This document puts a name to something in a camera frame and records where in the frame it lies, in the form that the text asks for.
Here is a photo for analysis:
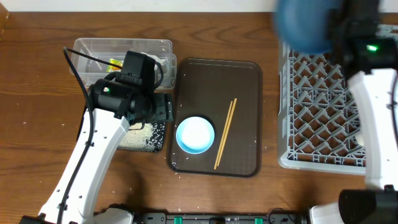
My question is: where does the light blue bowl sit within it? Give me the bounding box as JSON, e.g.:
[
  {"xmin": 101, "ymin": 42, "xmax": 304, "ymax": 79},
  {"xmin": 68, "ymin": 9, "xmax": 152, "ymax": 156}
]
[{"xmin": 175, "ymin": 116, "xmax": 215, "ymax": 154}]

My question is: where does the green yellow snack wrapper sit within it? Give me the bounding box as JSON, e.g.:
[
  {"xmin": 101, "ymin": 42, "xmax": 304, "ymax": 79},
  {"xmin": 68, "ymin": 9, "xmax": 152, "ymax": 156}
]
[{"xmin": 106, "ymin": 58, "xmax": 124, "ymax": 73}]

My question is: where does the wooden chopstick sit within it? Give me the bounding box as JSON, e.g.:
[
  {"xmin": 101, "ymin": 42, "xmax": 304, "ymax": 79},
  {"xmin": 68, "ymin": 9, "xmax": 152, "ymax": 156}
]
[
  {"xmin": 214, "ymin": 101, "xmax": 233, "ymax": 170},
  {"xmin": 217, "ymin": 98, "xmax": 237, "ymax": 168}
]

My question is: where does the dark blue plate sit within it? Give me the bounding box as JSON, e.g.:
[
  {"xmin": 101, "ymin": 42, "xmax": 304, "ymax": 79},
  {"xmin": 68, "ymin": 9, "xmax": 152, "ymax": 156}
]
[{"xmin": 274, "ymin": 0, "xmax": 341, "ymax": 55}]

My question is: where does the white tissue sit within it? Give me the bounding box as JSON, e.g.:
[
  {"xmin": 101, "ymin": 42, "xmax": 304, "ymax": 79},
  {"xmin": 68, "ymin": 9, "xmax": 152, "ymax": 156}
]
[{"xmin": 143, "ymin": 52, "xmax": 170, "ymax": 75}]

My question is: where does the white green cup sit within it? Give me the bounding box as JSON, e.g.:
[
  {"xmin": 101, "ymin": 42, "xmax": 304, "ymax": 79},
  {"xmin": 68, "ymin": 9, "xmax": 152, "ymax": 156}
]
[{"xmin": 355, "ymin": 132, "xmax": 365, "ymax": 146}]

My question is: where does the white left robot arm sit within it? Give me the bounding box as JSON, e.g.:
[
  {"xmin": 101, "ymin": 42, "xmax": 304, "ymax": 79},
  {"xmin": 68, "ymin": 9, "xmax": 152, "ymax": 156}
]
[{"xmin": 21, "ymin": 78, "xmax": 173, "ymax": 223}]

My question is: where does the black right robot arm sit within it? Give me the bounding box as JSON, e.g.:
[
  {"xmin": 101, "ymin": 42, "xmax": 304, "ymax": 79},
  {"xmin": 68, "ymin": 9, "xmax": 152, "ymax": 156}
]
[{"xmin": 309, "ymin": 1, "xmax": 397, "ymax": 223}]

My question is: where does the black waste tray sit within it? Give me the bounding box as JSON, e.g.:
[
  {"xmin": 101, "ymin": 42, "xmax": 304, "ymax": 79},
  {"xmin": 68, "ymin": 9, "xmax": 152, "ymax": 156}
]
[{"xmin": 75, "ymin": 93, "xmax": 165, "ymax": 153}]

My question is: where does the grey dishwasher rack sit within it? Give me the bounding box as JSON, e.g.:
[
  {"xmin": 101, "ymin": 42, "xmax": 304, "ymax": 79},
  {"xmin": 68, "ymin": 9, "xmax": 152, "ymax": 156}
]
[{"xmin": 278, "ymin": 42, "xmax": 366, "ymax": 175}]

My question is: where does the spilled rice pile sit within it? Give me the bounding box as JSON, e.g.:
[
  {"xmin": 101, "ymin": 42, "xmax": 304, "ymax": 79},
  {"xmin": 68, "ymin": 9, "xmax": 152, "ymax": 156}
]
[{"xmin": 118, "ymin": 123, "xmax": 166, "ymax": 152}]

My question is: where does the brown serving tray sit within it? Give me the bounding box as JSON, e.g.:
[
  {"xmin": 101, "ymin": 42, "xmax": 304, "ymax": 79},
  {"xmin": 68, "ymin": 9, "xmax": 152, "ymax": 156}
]
[{"xmin": 167, "ymin": 58, "xmax": 262, "ymax": 177}]

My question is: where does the clear plastic bin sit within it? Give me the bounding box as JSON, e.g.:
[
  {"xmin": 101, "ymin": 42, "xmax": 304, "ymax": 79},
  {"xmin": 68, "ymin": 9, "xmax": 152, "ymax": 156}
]
[{"xmin": 71, "ymin": 38, "xmax": 177, "ymax": 90}]

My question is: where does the black rail with green clips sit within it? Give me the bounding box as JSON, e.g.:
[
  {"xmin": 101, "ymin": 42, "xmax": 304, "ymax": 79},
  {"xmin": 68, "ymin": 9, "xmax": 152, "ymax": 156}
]
[{"xmin": 132, "ymin": 208, "xmax": 310, "ymax": 224}]

